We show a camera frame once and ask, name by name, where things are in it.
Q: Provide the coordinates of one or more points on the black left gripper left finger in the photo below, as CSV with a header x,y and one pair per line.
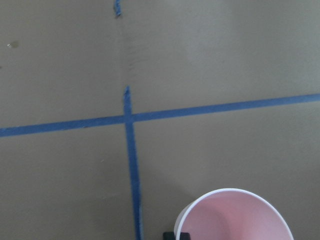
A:
x,y
169,235

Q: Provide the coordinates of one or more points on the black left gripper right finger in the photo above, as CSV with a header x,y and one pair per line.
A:
x,y
185,236

